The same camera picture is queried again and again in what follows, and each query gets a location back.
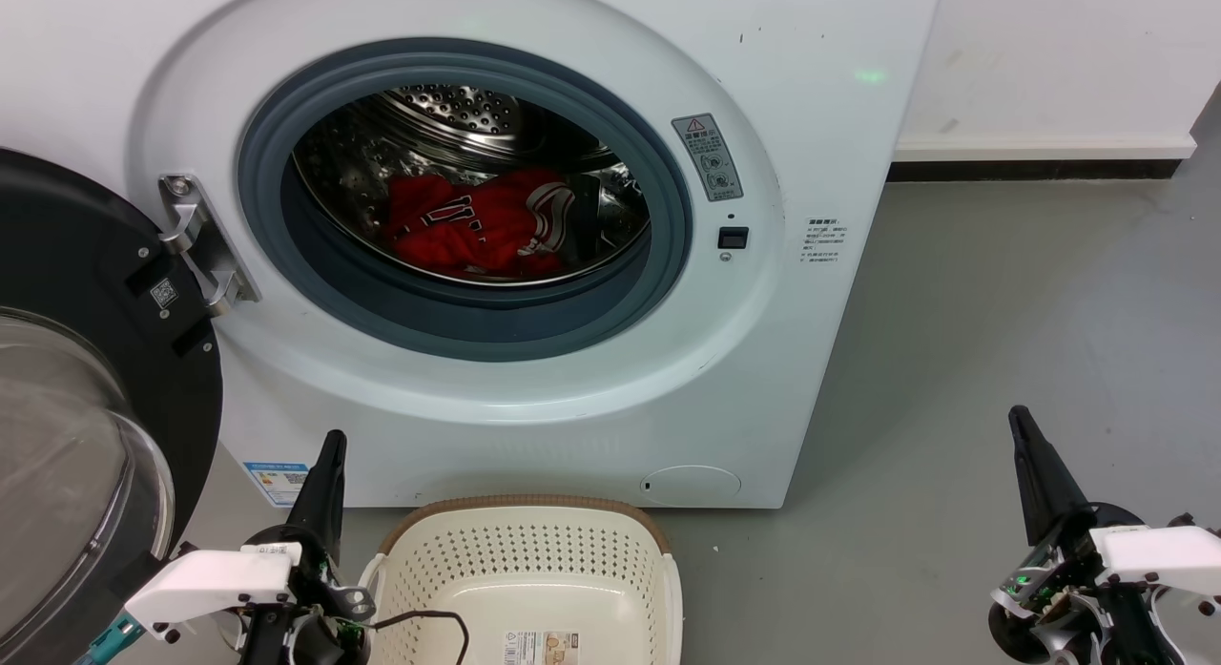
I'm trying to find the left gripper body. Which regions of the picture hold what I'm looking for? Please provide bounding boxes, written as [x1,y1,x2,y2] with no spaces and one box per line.
[124,527,375,642]

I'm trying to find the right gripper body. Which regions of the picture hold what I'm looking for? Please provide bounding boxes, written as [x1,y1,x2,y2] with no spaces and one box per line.
[992,501,1221,618]

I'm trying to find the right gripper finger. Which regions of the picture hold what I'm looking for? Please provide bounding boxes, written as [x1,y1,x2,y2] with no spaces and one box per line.
[1009,405,1093,547]

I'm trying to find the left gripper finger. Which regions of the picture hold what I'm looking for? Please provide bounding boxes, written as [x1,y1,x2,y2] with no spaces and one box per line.
[286,430,347,563]

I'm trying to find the red sports jersey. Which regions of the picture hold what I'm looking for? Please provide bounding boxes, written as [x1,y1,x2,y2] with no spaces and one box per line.
[384,167,578,281]

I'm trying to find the cream perforated laundry basket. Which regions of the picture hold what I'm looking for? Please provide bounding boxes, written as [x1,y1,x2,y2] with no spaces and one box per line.
[361,494,684,665]

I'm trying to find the printed product label with barcode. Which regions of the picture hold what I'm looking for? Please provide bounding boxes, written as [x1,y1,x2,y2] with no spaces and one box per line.
[502,630,581,665]

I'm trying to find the black washer door with glass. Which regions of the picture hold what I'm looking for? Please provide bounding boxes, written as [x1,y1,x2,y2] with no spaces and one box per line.
[0,148,224,665]

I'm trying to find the stainless steel washing machine drum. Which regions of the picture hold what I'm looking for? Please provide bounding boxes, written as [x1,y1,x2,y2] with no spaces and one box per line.
[291,83,652,287]

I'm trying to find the blue energy label sticker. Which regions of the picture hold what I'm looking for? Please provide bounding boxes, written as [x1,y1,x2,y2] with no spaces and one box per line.
[241,461,311,509]

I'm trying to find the grey rubber door gasket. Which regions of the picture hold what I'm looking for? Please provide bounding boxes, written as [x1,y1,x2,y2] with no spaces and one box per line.
[237,37,694,363]

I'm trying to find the metal door hinge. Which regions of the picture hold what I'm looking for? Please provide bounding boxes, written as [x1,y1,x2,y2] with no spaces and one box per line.
[157,174,260,318]

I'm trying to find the white front-load washing machine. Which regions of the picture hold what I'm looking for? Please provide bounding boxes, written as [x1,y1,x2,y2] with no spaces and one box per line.
[0,0,945,509]

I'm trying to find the black baseboard strip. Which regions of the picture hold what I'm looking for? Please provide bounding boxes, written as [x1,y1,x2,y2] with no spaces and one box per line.
[887,157,1184,182]

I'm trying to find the round drain filter cover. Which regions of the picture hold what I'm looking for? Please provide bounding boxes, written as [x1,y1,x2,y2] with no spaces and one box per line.
[639,465,743,506]

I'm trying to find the grey warning sticker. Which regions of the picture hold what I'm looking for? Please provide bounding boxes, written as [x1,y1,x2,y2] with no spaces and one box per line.
[671,113,744,203]

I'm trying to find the teal cable connector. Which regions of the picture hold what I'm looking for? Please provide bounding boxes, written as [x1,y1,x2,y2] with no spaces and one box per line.
[81,615,144,665]

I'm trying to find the thin black cable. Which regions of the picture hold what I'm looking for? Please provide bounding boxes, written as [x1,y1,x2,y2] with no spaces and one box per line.
[370,610,471,665]

